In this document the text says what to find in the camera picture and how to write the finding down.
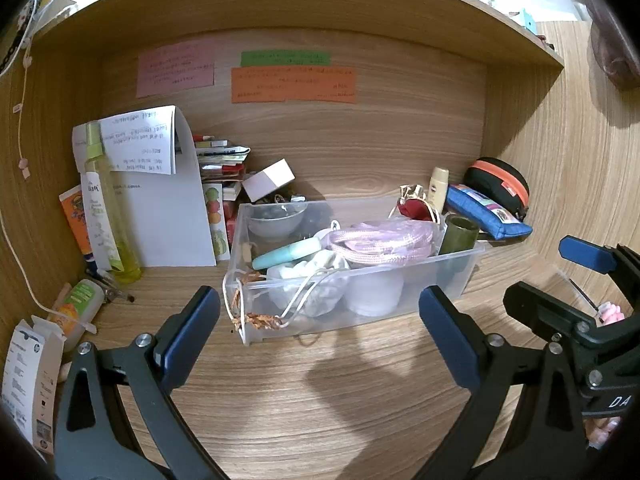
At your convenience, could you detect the black orange round case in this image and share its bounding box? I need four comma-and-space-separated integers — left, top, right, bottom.
462, 156, 530, 221

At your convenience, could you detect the white printed carton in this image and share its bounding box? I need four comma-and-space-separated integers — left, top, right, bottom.
0, 316, 66, 456

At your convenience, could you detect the brown bag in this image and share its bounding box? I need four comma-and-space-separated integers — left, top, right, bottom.
585, 0, 640, 92

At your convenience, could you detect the pink lanyard cord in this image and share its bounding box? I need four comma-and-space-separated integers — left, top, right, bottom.
327, 220, 436, 264

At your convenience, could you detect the grey bowl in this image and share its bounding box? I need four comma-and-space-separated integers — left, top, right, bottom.
247, 205, 307, 239

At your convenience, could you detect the fruit printed card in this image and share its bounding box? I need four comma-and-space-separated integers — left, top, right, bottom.
202, 182, 231, 261

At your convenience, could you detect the folded handwritten note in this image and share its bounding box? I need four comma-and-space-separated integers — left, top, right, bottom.
97, 105, 177, 176

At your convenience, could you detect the red small box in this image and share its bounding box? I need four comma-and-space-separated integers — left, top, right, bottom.
222, 197, 242, 246

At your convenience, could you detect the polka dot fabric item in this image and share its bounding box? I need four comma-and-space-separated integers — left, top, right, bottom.
0, 0, 56, 76

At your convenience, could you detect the white tube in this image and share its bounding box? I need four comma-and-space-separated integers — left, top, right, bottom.
80, 170, 123, 271

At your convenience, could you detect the white green orange bottle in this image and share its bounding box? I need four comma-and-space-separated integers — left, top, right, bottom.
47, 279, 106, 351

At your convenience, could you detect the stack of cards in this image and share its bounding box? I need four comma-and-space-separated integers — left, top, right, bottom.
192, 134, 251, 196

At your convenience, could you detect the blue pencil case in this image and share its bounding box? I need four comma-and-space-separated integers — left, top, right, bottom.
445, 183, 533, 240

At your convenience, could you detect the pink sticky note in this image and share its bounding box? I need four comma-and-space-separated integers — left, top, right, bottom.
136, 40, 217, 99

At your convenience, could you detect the pink round device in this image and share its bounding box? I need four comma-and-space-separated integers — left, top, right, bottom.
344, 260, 405, 317

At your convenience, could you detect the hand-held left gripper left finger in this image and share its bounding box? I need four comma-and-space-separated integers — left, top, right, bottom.
54, 285, 222, 480

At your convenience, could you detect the white cable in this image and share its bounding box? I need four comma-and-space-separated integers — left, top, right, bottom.
0, 0, 97, 335

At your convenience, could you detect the wooden desktop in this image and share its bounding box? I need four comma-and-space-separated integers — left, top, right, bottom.
50, 242, 640, 480

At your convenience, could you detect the white paper sheet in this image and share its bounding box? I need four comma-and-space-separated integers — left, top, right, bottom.
72, 120, 218, 267

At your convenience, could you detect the teal tube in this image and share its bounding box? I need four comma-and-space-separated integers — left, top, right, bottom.
251, 237, 326, 271

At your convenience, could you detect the person's right hand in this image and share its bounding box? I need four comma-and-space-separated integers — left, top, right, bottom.
597, 301, 626, 326

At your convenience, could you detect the orange tube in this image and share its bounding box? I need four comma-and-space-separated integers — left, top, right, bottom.
59, 184, 96, 263

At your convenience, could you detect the wooden desk hutch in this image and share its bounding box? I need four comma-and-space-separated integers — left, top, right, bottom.
0, 0, 567, 311

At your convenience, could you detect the white small box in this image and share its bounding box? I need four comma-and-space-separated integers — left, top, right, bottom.
241, 158, 296, 203

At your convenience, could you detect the white drawstring pouch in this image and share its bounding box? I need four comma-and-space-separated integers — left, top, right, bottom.
227, 252, 352, 333

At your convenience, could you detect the small yellow bottle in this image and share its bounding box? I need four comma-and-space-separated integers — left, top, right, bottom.
427, 166, 450, 213

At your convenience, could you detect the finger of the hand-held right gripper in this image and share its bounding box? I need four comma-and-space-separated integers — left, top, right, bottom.
502, 281, 603, 361
558, 235, 640, 307

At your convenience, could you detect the yellow-green spray bottle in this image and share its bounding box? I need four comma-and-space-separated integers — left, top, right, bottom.
85, 121, 143, 281

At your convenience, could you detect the small metal clip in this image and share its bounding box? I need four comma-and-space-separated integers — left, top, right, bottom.
85, 270, 136, 303

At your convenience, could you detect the red pouch with gold tie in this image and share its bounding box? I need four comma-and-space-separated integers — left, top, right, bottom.
397, 185, 446, 224

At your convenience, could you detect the clear plastic storage box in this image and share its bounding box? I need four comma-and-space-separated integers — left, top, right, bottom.
223, 195, 487, 346

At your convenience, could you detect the orange braided string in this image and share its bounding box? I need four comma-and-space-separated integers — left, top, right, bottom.
230, 270, 282, 332

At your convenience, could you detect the dark green glass bottle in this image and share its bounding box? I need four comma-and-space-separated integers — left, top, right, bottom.
440, 214, 481, 257

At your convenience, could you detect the orange sticky note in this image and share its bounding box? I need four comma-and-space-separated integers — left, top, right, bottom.
230, 66, 358, 105

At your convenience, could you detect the green sticky note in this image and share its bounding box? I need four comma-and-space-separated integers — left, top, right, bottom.
240, 50, 332, 67

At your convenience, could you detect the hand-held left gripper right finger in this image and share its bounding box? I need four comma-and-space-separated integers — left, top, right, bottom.
418, 285, 588, 480

